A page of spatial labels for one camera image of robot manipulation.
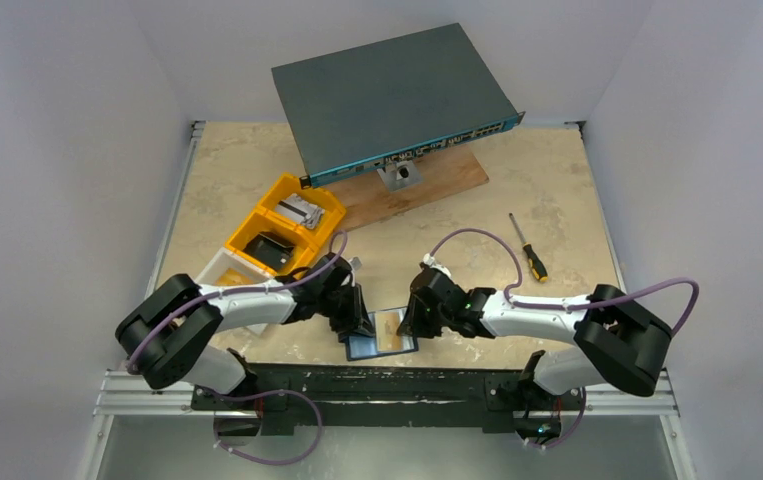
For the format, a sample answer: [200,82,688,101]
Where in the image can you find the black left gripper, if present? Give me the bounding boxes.
[317,281,376,338]

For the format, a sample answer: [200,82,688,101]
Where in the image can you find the navy blue card holder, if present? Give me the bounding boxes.
[345,307,419,361]

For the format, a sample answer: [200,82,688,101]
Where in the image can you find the gold printed credit card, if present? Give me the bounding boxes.
[375,311,403,352]

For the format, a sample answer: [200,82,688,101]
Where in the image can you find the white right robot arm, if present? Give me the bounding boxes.
[398,267,674,407]

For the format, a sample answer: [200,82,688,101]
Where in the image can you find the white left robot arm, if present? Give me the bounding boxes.
[114,253,375,409]

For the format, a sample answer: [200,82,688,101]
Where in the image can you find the grey cards in bin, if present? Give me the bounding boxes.
[273,193,325,230]

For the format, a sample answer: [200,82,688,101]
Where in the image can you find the black item in bin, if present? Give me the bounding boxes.
[243,231,295,271]

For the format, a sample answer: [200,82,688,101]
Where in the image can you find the yellow plastic bin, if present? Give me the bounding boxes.
[224,173,346,276]

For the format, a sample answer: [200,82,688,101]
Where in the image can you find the wooden board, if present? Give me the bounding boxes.
[325,146,489,231]

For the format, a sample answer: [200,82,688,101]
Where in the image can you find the yellow black screwdriver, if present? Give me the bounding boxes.
[508,213,548,283]

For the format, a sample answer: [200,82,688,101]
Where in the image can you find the white plastic bin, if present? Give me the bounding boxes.
[194,248,276,337]

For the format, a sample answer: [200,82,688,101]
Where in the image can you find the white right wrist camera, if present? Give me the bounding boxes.
[420,253,452,278]

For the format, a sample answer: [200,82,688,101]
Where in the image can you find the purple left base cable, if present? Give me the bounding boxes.
[211,388,325,467]

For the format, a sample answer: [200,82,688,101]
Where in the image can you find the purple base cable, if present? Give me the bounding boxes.
[523,387,589,452]
[211,388,325,467]

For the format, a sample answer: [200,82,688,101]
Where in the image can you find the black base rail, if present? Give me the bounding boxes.
[191,363,582,439]

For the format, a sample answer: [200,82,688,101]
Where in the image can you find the grey metal switch stand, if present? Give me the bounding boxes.
[378,160,423,192]

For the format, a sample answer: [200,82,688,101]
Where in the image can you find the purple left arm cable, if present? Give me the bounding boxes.
[125,230,349,376]

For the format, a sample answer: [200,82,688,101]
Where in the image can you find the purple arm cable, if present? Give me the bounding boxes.
[428,227,700,339]
[125,230,349,376]

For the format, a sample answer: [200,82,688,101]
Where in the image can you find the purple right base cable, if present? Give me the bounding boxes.
[523,387,589,452]

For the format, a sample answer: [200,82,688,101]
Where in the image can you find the grey network switch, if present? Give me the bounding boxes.
[271,23,524,188]

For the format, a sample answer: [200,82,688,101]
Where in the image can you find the aluminium frame rail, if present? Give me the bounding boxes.
[93,370,193,416]

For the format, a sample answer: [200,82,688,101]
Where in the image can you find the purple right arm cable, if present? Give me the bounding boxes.
[428,227,700,339]

